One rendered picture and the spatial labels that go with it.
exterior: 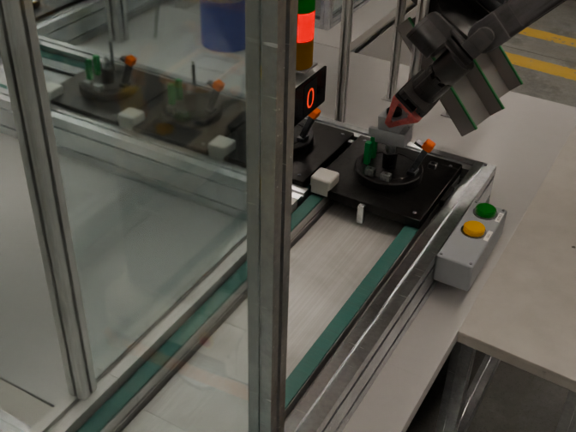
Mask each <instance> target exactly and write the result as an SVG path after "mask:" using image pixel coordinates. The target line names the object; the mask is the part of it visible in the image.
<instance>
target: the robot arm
mask: <svg viewBox="0 0 576 432"><path fill-rule="evenodd" d="M565 1H566V0H509V1H507V2H506V3H504V4H502V6H500V7H499V8H498V9H496V10H494V11H492V12H491V13H489V14H488V15H486V16H484V18H482V19H481V20H480V21H478V22H476V23H475V24H474V25H473V26H472V27H471V28H470V30H469V32H468V39H467V40H465V39H464V38H463V36H462V35H461V34H460V33H459V32H458V31H457V30H456V28H455V27H453V26H452V25H451V24H450V23H449V22H448V21H447V20H446V19H445V18H443V17H442V16H441V14H439V13H438V12H430V13H429V14H428V15H426V16H425V17H424V18H423V19H422V20H421V21H420V22H418V24H416V26H414V27H413V28H412V29H411V30H410V32H408V34H406V37H407V38H408V39H409V40H410V41H411V42H412V44H414V46H416V48H417V49H418V50H419V51H420V52H421V53H422V54H423V55H424V57H425V58H426V59H427V58H429V57H430V56H432V57H434V56H436V55H437V54H438V53H439V52H440V51H441V50H442V49H444V48H445V47H446V48H447V50H446V51H444V52H443V53H442V54H441V55H440V56H439V57H438V58H437V59H436V60H435V61H434V62H433V63H432V64H430V66H428V68H426V70H423V69H421V70H420V71H419V72H418V73H417V74H416V75H414V76H413V77H412V78H410V80H408V82H406V84H404V86H402V88H400V90H399V91H398V92H396V94H395V95H394V96H393V99H392V103H391V105H390V108H389V112H388V114H387V118H386V121H385V124H386V126H388V128H392V127H396V126H400V125H404V124H410V123H418V122H419V121H420V120H421V119H422V118H423V117H424V116H425V115H426V114H427V113H428V112H429V111H431V109H432V108H433V107H434V106H435V105H436V103H437V102H438V101H439V99H440V98H441V97H442V96H443V94H444V93H445V92H446V91H447V90H449V89H450V88H451V87H452V86H453V85H454V84H456V83H457V82H458V81H459V80H460V79H461V78H463V77H464V76H465V75H466V74H467V73H469V72H470V71H471V70H472V69H473V67H474V62H473V59H475V58H476V57H478V56H479V55H480V54H481V53H489V52H492V51H493V50H495V49H496V48H498V47H499V46H501V45H502V44H504V43H505V42H507V41H508V40H510V38H512V37H513V36H514V35H516V34H517V33H519V32H521V31H522V30H524V29H525V28H527V27H528V26H530V25H531V24H532V23H533V22H535V21H538V19H540V18H541V17H543V16H544V15H546V14H548V12H550V11H551V10H553V9H555V8H556V7H557V6H559V5H560V4H562V3H564V2H565ZM453 36H454V37H455V38H454V37H453ZM457 40H458V41H457ZM459 42H460V44H459ZM472 58H473V59H472ZM397 106H398V107H400V108H402V109H403V110H404V111H405V112H406V113H407V115H408V117H406V118H403V119H400V120H397V121H394V122H393V121H392V117H393V114H394V112H395V110H396V107H397Z"/></svg>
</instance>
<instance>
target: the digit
mask: <svg viewBox="0 0 576 432"><path fill-rule="evenodd" d="M316 92H317V77H316V78H314V80H312V81H311V82H310V83H308V84H307V85H306V86H305V87H304V103H303V116H305V115H307V114H308V113H309V112H310V111H311V110H313V109H314V108H315V107H316Z"/></svg>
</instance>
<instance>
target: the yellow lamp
mask: <svg viewBox="0 0 576 432"><path fill-rule="evenodd" d="M313 50H314V39H312V40H311V41H309V42H305V43H297V64H296V70H304V69H309V68H310V67H311V66H312V65H313Z"/></svg>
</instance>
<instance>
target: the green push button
mask: <svg viewBox="0 0 576 432"><path fill-rule="evenodd" d="M475 213H476V214H477V215H478V216H480V217H482V218H486V219H489V218H493V217H494V216H495V214H496V208H495V207H494V206H493V205H491V204H488V203H480V204H478V205H476V209H475Z"/></svg>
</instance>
